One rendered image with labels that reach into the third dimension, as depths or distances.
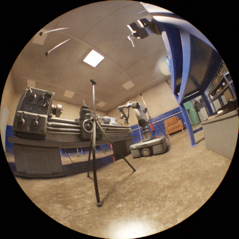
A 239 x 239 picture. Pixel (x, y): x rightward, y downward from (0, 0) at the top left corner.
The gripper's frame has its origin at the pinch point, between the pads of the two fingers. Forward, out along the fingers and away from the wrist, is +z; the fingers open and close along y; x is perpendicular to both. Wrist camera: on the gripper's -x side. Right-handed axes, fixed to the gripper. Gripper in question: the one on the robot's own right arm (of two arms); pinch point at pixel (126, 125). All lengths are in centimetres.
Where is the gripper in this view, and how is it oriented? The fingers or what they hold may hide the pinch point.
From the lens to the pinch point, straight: 204.1
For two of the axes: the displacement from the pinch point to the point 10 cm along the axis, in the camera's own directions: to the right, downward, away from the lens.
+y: -6.6, -1.0, -7.4
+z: -1.8, 9.8, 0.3
